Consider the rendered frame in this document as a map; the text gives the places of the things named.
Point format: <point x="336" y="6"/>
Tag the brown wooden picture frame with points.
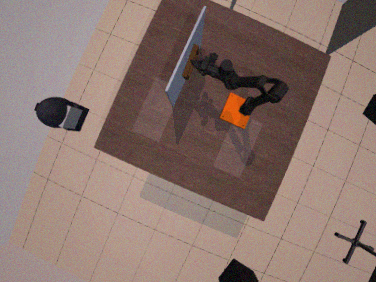
<point x="189" y="67"/>

